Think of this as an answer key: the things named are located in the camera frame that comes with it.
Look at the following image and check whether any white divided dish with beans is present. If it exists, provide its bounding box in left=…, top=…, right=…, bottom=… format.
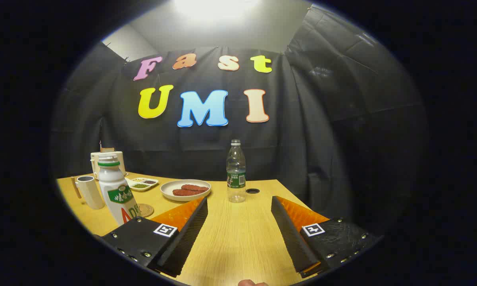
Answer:
left=126, top=177, right=159, bottom=192

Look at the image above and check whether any white round plate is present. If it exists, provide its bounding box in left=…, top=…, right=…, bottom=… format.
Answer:
left=160, top=180, right=212, bottom=202

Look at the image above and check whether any wooden table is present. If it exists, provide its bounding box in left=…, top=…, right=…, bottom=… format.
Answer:
left=57, top=172, right=330, bottom=286

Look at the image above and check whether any clear plastic water bottle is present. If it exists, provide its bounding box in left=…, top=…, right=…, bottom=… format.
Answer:
left=226, top=139, right=247, bottom=203

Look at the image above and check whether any white cup with wooden handle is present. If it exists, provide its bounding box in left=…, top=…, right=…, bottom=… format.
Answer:
left=71, top=175, right=106, bottom=210

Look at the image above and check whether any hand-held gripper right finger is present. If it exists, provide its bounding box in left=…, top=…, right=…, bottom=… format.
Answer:
left=271, top=195, right=382, bottom=278

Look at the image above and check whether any black backdrop cloth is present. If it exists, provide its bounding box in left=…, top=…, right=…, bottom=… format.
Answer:
left=50, top=6, right=427, bottom=235

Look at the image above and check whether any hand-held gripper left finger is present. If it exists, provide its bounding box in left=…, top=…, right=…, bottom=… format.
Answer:
left=100, top=196, right=208, bottom=278

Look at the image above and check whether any cream toaster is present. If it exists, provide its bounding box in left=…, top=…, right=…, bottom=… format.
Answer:
left=90, top=151, right=126, bottom=180

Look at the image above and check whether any white juice bottle green collar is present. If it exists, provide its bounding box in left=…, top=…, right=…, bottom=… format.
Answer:
left=97, top=155, right=142, bottom=227

